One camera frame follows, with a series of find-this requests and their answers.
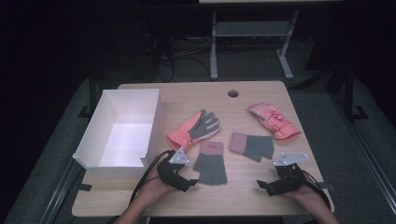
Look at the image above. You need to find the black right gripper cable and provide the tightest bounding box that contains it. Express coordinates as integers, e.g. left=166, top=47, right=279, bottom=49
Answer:
left=297, top=169, right=332, bottom=210

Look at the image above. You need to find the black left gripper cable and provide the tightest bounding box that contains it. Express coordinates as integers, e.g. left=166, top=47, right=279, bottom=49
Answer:
left=128, top=149, right=176, bottom=205

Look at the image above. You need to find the pink padded ski glove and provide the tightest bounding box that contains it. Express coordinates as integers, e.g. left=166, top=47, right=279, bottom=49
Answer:
left=247, top=103, right=302, bottom=142

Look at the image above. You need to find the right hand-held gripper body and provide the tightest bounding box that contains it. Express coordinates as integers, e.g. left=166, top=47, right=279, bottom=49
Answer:
left=266, top=151, right=309, bottom=197

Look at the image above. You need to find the grey metal floor rail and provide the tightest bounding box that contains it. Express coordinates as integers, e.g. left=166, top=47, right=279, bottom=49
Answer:
left=329, top=92, right=396, bottom=207
left=37, top=158, right=86, bottom=224

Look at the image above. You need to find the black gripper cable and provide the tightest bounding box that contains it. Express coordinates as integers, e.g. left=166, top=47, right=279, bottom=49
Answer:
left=297, top=169, right=332, bottom=210
left=128, top=149, right=176, bottom=205

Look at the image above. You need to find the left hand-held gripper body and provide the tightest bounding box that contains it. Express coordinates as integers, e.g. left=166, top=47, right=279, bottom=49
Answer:
left=156, top=147, right=194, bottom=192

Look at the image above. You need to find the pink glove with grey palm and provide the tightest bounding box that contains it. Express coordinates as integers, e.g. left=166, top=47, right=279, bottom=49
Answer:
left=166, top=108, right=221, bottom=152

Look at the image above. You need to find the white box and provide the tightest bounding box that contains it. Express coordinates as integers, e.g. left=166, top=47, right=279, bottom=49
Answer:
left=72, top=88, right=165, bottom=180

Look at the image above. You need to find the bundle of floor cables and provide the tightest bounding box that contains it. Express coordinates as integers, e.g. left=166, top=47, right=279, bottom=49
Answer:
left=142, top=32, right=213, bottom=83

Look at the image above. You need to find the person's right hand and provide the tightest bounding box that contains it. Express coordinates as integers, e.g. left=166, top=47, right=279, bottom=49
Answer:
left=281, top=172, right=326, bottom=210

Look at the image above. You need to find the person's left hand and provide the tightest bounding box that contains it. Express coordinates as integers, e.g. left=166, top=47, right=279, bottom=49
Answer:
left=134, top=167, right=179, bottom=209

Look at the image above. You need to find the grey fingerless glove pink cuff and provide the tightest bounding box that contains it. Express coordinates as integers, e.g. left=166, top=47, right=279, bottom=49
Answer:
left=192, top=141, right=229, bottom=186
left=229, top=132, right=276, bottom=163

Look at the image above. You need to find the black metal stand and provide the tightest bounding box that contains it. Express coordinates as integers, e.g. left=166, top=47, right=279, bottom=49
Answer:
left=325, top=63, right=370, bottom=123

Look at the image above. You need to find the grey metal table frame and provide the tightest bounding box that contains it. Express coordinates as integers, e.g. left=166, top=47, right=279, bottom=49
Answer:
left=209, top=8, right=301, bottom=81

